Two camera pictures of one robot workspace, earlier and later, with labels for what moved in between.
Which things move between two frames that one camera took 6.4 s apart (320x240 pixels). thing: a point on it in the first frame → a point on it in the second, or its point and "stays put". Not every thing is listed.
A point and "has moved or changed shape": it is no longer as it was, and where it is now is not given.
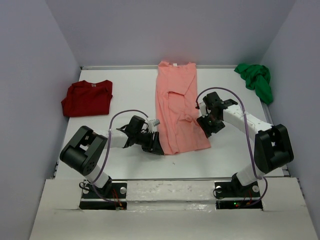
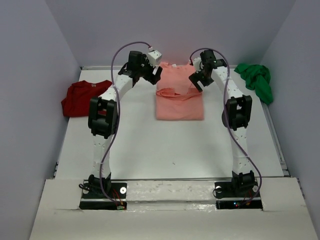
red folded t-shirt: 83,98 stays put
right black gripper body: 211,122 → 200,78
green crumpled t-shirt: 257,77 stays put
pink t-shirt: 179,127 has moved or changed shape
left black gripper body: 149,141 → 151,74
